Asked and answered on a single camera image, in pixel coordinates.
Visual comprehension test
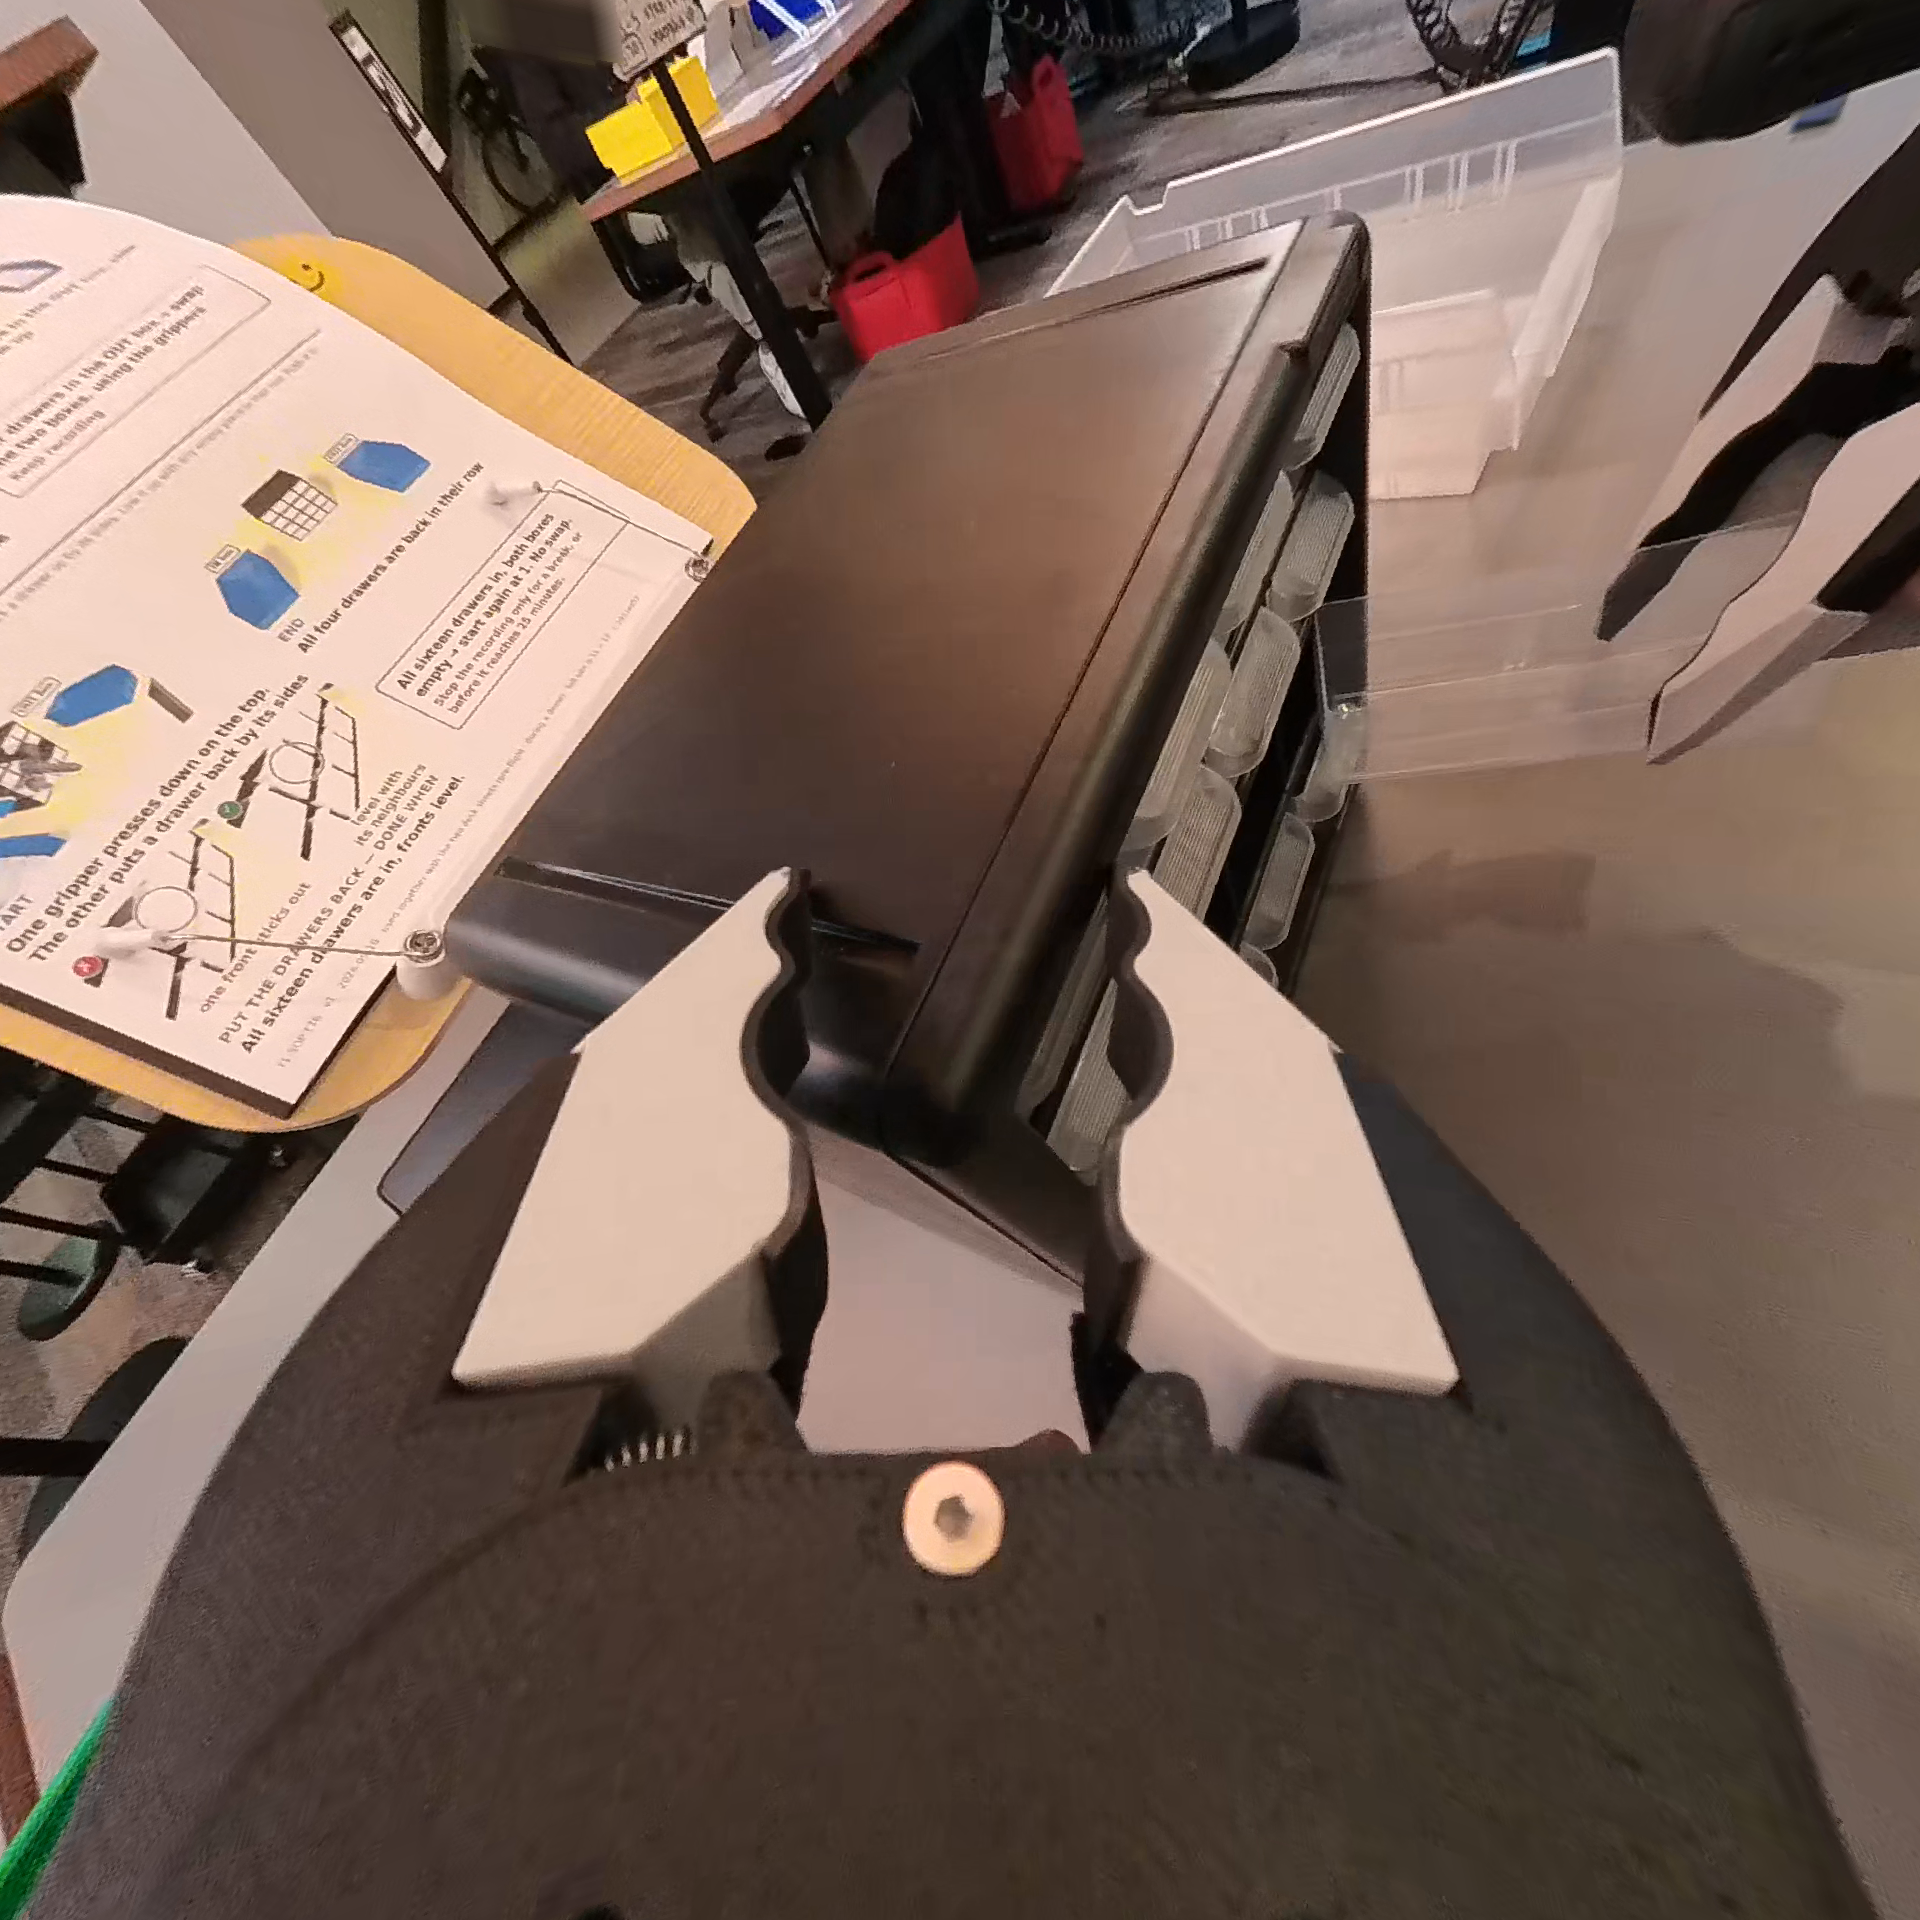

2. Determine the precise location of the large clear plastic bin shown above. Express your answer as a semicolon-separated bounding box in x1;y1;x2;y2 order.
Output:
1047;48;1625;501

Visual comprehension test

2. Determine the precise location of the light wooden board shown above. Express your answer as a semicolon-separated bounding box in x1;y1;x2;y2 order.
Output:
0;230;757;1135

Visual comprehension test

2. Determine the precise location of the brown wooden table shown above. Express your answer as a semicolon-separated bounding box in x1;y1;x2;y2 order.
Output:
575;0;920;430

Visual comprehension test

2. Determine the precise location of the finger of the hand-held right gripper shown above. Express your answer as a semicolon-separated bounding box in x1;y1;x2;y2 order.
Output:
1593;275;1888;644
1641;407;1920;767

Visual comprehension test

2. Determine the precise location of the clear acrylic sheet holder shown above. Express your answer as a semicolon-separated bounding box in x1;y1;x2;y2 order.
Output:
81;477;719;1007

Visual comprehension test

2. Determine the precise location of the black drawer cabinet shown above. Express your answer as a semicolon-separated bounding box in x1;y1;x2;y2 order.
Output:
441;210;1373;1292

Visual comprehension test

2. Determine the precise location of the bank of small clear drawers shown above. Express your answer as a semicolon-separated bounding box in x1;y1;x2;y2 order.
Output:
1019;323;1368;1174

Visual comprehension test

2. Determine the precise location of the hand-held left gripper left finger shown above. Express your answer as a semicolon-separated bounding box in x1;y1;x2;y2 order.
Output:
448;863;824;1389

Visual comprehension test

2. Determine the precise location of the white printed instruction sheet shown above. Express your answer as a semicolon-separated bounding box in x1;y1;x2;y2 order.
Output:
0;194;715;1119

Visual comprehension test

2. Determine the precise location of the red plastic canister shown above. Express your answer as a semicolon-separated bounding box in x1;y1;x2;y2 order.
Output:
990;60;1085;214
830;214;984;366

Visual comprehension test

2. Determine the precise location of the brown wooden shelf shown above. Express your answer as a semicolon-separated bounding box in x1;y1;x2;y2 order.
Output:
0;18;98;118

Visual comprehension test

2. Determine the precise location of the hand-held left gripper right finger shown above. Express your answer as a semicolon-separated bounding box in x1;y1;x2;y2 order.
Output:
1078;870;1462;1454

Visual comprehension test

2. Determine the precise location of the yellow box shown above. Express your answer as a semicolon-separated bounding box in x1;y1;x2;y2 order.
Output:
584;58;711;186

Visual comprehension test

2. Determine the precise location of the person's right forearm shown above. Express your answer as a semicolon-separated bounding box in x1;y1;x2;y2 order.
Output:
1627;0;1920;146

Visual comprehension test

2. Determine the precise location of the clear plastic drawer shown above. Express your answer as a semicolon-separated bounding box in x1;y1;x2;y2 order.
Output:
1312;514;1800;784

